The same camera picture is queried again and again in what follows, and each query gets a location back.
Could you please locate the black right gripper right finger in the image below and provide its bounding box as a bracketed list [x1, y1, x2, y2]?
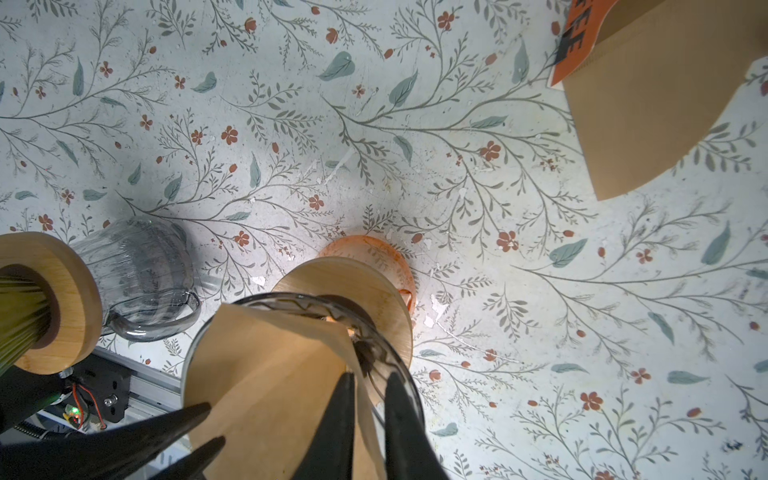
[385, 373, 448, 480]

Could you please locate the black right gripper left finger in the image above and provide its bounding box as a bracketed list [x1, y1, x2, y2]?
[292, 373, 356, 480]

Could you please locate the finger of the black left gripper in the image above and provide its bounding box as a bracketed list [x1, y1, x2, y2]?
[1, 402, 211, 479]
[152, 436, 226, 480]

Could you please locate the wooden ring holder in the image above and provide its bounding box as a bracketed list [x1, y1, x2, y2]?
[272, 257, 413, 367]

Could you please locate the green glass dripper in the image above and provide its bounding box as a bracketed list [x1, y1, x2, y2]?
[1, 275, 51, 375]

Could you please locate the grey glass pitcher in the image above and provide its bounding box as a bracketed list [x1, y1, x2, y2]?
[71, 217, 201, 342]

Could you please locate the orange glass pitcher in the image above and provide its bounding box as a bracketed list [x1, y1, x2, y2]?
[317, 235, 417, 315]

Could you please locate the orange coffee filter holder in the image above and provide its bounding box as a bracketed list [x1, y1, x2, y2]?
[551, 1, 767, 201]

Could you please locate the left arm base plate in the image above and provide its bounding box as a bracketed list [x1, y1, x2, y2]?
[32, 355, 132, 433]

